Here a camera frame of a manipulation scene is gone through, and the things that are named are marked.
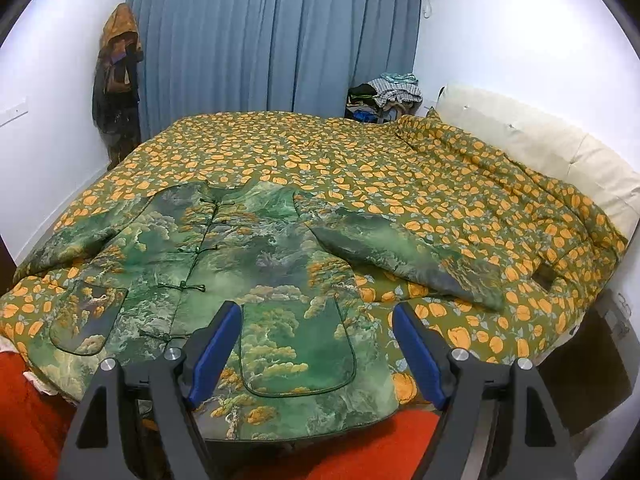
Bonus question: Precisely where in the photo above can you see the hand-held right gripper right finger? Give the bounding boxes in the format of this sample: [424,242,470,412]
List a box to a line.
[391,301,577,480]

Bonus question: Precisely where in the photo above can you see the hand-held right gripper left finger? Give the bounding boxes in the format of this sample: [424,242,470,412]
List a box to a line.
[59,301,243,480]

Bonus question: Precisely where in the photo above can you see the green landscape print padded jacket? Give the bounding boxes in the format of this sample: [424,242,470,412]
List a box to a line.
[14,180,506,442]

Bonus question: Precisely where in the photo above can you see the pile of clothes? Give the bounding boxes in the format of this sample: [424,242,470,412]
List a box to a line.
[345,72,425,123]

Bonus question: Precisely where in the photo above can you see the brown hanging clothes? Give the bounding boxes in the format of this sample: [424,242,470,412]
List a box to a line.
[91,2,146,171]

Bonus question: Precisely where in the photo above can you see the olive duvet with orange print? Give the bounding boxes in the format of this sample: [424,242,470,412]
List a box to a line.
[0,112,630,406]

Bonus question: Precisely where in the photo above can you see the white frilled bed sheet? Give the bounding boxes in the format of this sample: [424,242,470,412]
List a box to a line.
[0,335,66,397]

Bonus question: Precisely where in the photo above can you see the red cloth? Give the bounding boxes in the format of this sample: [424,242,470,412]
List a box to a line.
[0,352,441,480]

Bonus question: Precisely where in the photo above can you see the cream padded headboard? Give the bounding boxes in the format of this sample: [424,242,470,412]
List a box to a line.
[436,82,640,241]

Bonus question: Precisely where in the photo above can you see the blue curtain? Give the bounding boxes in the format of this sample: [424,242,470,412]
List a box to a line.
[125,0,421,142]

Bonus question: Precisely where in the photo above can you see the dark brown bed frame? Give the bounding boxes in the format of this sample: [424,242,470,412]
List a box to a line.
[537,290,636,436]

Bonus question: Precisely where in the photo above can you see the white wall switch plate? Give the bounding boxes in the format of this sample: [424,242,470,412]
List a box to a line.
[0,99,28,127]

